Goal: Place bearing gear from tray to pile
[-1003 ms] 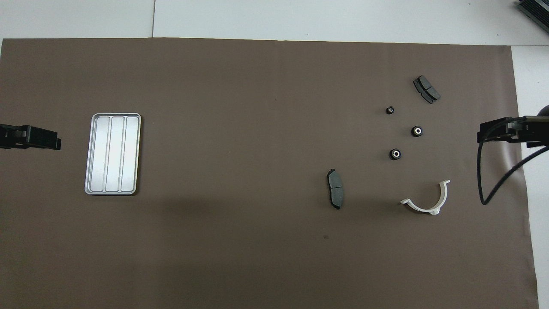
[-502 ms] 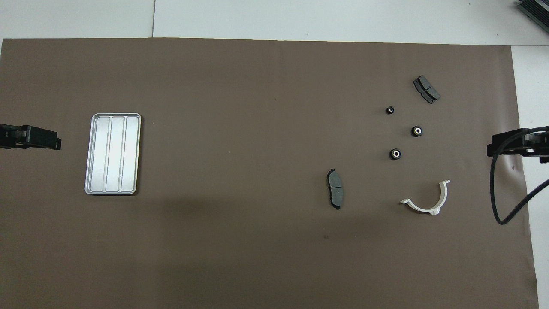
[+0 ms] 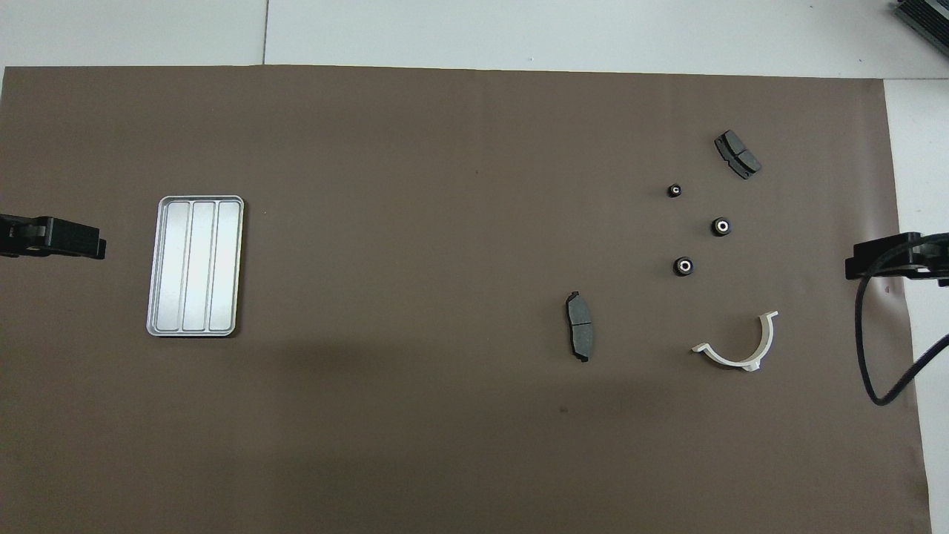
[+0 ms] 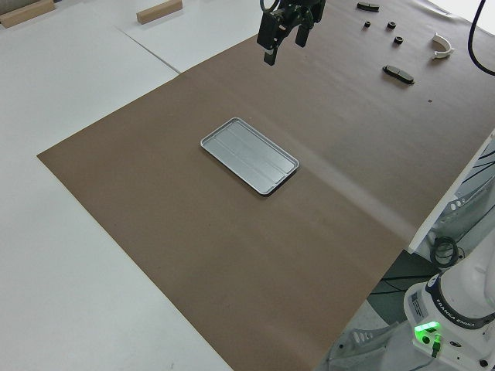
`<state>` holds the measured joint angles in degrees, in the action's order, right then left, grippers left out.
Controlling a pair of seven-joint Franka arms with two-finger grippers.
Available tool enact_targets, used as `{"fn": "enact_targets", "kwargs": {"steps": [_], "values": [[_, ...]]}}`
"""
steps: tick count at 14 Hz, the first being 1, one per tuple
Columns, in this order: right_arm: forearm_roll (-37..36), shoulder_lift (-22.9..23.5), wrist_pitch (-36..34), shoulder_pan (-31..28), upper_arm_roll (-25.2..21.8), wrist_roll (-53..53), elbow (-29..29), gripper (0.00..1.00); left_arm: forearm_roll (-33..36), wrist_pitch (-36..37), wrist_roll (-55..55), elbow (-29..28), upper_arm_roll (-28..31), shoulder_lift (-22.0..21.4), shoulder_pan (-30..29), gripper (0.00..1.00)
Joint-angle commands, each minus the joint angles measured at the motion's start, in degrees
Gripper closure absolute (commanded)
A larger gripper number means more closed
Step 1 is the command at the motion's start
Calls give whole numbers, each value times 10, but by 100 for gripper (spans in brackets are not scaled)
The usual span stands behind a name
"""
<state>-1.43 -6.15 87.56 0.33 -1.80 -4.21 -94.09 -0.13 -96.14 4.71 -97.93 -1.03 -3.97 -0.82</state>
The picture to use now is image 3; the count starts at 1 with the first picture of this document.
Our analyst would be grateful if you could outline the white semicircular plastic clamp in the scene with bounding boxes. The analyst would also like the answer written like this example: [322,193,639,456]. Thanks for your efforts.
[691,311,779,372]

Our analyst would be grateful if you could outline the short dark brake pad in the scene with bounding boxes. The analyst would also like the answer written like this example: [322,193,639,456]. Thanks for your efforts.
[715,130,763,180]

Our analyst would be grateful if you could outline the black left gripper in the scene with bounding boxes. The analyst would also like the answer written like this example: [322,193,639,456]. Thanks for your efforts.
[0,215,107,260]

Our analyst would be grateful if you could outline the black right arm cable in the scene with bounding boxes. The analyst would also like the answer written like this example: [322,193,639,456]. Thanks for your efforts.
[855,232,949,406]

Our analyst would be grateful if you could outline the silver ribbed metal tray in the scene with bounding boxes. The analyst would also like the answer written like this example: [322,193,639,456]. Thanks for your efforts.
[146,195,245,338]

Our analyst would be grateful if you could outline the long dark brake pad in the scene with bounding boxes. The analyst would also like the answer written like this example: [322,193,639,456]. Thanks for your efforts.
[565,291,595,363]

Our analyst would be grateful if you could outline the black ridged device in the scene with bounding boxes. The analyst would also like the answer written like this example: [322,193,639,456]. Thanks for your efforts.
[888,0,949,39]

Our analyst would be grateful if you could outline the brown paper table mat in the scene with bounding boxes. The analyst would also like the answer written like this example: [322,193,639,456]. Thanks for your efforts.
[0,65,933,534]

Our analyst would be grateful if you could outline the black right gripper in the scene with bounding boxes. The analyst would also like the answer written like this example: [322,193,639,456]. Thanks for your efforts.
[846,233,949,287]

